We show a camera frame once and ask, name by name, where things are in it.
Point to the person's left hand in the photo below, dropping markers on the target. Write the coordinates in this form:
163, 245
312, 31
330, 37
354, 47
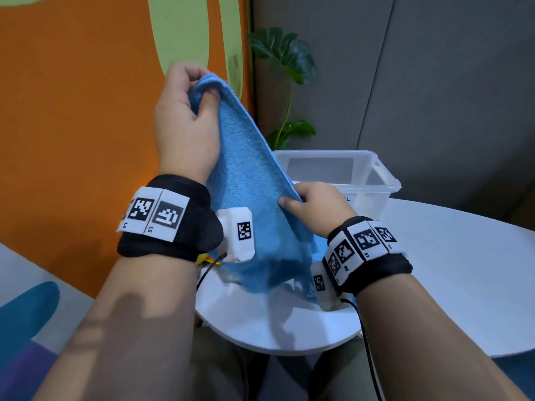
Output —
179, 137

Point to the person's right hand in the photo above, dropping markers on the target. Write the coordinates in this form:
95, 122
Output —
326, 208

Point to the blue towel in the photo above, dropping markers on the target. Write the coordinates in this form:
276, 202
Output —
251, 183
319, 246

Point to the clear plastic storage box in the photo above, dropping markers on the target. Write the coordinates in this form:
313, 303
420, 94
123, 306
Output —
376, 179

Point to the yellow towel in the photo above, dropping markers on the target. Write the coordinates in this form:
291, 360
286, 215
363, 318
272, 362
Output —
205, 259

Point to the person's left forearm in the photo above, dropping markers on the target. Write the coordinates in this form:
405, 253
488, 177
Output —
125, 338

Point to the person's right forearm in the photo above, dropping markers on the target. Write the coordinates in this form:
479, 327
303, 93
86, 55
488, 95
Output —
426, 350

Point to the person's right leg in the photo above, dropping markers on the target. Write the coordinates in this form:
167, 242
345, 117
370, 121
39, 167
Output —
338, 371

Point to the person's leg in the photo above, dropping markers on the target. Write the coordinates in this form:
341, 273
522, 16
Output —
338, 371
217, 371

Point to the person's left leg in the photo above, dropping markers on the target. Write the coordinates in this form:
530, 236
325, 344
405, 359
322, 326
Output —
217, 371

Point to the black right wristband with markers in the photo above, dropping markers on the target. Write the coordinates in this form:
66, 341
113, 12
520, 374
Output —
384, 267

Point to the black wristband with markers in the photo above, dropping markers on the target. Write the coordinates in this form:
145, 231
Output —
167, 250
384, 267

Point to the black left wristband with markers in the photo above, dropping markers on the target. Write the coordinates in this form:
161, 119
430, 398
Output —
167, 250

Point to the green leafy plant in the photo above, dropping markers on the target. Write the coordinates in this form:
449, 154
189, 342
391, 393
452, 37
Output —
288, 50

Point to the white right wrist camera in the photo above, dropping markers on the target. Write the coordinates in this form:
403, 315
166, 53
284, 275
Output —
330, 298

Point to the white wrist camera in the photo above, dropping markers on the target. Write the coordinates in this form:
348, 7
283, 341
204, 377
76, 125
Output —
234, 252
330, 298

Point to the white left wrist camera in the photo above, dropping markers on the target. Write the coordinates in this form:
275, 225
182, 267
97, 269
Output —
234, 252

